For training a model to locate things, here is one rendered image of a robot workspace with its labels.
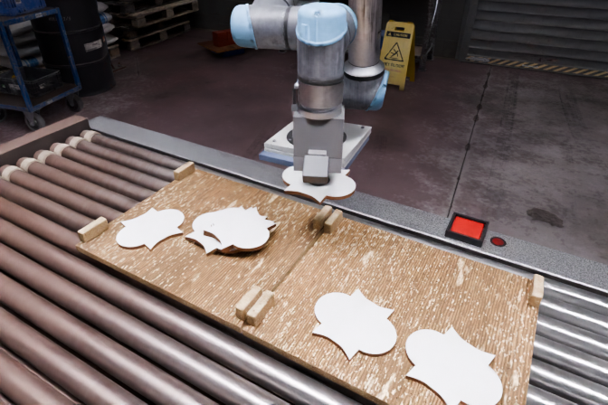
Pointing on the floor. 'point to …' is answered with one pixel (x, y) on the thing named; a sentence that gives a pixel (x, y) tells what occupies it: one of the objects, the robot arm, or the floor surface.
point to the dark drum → (80, 28)
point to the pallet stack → (143, 1)
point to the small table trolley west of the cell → (31, 108)
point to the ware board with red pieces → (223, 43)
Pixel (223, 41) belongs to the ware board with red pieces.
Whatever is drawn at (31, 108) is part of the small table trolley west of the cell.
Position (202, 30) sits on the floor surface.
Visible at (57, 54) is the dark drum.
